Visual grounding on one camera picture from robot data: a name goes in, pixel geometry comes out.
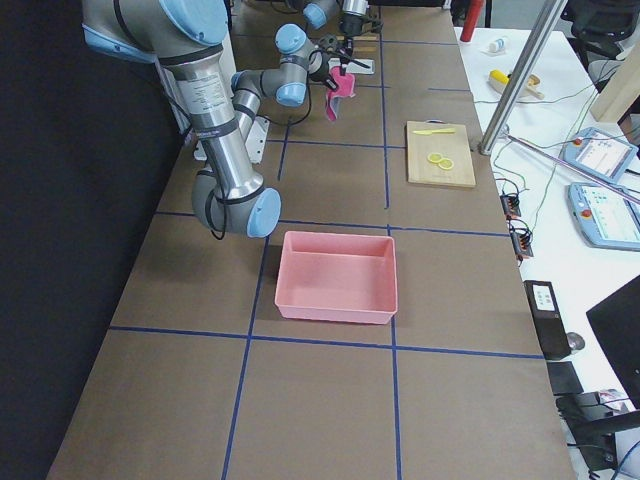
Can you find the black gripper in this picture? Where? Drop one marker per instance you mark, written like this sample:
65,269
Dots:
350,26
320,70

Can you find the pink grey cleaning cloth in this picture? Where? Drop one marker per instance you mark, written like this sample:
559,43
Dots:
345,89

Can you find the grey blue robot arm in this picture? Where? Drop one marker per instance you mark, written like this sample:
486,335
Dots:
186,38
318,13

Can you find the white tray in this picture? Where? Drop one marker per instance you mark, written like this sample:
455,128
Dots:
362,67

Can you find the yellow plastic knife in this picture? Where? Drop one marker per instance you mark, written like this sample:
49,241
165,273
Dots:
429,132

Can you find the bamboo cutting board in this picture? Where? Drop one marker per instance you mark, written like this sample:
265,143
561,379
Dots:
453,146

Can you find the lemon slice near board edge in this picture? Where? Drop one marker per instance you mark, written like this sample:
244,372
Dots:
434,158

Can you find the lemon slice near board centre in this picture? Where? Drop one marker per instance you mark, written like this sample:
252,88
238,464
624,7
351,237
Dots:
446,164

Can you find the white blue small bottle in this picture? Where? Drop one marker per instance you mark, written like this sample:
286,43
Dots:
498,45

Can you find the pink plastic bin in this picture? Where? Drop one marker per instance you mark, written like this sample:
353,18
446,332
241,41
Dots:
335,277

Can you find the orange black circuit board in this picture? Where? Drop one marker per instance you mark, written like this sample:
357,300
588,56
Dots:
511,205

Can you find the far blue teach pendant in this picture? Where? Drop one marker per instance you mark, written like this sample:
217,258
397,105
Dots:
600,153

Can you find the blue teach pendant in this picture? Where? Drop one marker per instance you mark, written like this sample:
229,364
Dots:
604,217
600,153

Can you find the light wooden box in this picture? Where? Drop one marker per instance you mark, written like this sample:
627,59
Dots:
621,91

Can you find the near blue teach pendant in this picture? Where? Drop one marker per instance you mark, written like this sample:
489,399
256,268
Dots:
604,217

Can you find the black power adapter box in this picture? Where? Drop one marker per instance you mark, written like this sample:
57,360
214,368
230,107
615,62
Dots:
547,320

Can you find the black monitor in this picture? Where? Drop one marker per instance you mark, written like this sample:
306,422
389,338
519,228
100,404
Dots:
615,324

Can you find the aluminium frame post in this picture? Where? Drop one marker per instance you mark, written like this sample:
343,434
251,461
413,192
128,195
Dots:
533,47

